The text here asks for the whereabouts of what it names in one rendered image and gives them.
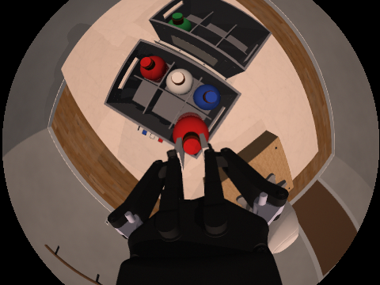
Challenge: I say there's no green bottle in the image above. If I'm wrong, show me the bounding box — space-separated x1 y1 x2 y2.
168 13 192 32

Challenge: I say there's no dark red bottle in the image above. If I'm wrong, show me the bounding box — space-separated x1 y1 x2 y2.
140 55 169 83
173 112 209 154

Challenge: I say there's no beige bottle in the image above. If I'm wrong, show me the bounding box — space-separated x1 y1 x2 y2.
166 69 194 95

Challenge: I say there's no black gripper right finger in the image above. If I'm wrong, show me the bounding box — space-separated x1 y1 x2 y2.
199 133 289 234

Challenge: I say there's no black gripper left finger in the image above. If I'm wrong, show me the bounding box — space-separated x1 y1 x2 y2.
108 137 184 239

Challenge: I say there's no white paper pick list strip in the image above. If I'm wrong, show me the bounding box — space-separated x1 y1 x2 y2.
136 125 174 148

